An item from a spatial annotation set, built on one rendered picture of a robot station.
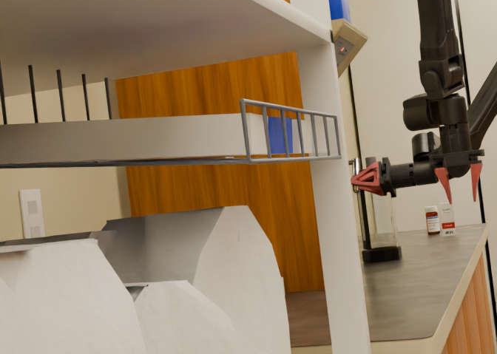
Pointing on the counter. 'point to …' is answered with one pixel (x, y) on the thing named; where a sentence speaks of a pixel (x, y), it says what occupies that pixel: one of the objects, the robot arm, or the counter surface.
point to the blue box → (338, 1)
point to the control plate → (341, 49)
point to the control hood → (347, 31)
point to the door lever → (355, 172)
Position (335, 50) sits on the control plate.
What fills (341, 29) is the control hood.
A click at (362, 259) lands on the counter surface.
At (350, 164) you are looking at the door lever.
